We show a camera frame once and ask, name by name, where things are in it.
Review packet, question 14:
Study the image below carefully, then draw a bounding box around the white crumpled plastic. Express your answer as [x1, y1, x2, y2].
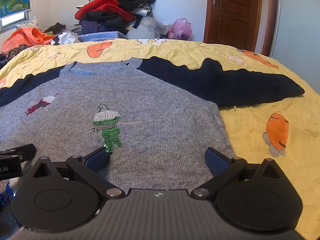
[53, 30, 81, 46]

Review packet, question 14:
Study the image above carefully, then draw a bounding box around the pink plastic bag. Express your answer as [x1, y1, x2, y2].
[167, 18, 193, 41]

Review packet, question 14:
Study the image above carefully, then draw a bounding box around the window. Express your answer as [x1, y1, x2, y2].
[0, 11, 27, 30]

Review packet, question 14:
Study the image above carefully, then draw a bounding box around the yellow carrot print bedspread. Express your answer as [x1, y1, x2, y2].
[0, 38, 320, 240]

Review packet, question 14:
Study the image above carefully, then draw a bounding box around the dark brown garment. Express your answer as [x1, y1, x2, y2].
[44, 22, 67, 35]

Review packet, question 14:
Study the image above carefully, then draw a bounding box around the patterned pillow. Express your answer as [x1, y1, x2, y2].
[15, 17, 42, 31]

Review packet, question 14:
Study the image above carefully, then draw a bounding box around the orange plastic bag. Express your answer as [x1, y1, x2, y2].
[1, 27, 56, 54]

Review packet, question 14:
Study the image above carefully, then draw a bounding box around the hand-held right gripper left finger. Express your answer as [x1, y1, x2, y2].
[32, 146, 125, 201]

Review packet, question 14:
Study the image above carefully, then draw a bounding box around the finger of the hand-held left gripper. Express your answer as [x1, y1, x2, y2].
[0, 143, 37, 163]

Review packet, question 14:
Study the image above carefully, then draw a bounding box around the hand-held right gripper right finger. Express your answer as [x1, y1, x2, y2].
[190, 147, 283, 201]

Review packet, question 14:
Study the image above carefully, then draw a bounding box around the pile of dark and red clothes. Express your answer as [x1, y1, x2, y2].
[74, 0, 157, 35]

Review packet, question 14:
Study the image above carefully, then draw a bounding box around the grey sweater with navy sleeves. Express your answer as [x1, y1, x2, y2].
[0, 56, 305, 233]

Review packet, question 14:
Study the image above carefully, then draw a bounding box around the brown wooden door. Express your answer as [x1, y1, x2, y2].
[203, 0, 279, 56]

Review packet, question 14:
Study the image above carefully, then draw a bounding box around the frosted glass wardrobe door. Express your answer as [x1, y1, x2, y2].
[271, 0, 320, 66]

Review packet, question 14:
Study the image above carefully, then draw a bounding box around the blue knit cloth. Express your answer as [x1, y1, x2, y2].
[77, 31, 128, 43]

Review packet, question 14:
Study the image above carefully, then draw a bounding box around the leopard print cloth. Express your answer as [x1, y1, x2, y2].
[4, 44, 28, 61]

